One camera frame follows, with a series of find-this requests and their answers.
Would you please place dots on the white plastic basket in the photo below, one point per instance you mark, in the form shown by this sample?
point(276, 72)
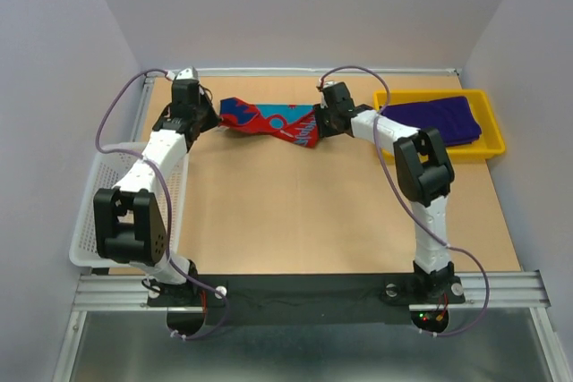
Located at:
point(105, 172)

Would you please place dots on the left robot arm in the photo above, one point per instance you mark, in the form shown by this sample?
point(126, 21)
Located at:
point(134, 218)

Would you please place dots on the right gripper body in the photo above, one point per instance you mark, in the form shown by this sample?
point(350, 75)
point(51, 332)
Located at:
point(324, 120)

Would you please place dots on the aluminium back rail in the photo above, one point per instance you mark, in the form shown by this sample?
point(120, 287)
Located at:
point(315, 72)

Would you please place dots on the red blue patterned towel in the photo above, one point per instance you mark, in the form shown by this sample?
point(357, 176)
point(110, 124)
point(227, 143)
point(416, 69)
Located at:
point(290, 122)

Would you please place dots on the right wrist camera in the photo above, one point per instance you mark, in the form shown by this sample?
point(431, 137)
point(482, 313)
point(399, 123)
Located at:
point(322, 84)

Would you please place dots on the aluminium rail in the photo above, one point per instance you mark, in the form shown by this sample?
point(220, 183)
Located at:
point(508, 290)
point(315, 72)

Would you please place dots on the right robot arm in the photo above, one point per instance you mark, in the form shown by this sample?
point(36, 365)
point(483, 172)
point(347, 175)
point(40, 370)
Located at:
point(424, 175)

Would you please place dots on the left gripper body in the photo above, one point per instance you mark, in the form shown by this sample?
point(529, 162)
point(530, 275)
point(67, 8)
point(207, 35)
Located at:
point(205, 114)

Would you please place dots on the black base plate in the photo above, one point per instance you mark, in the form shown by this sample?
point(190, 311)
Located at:
point(282, 300)

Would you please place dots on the yellow plastic tray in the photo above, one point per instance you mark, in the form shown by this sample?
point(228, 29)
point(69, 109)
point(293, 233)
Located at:
point(490, 144)

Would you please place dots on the aluminium front rail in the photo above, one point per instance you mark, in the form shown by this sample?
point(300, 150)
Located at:
point(508, 290)

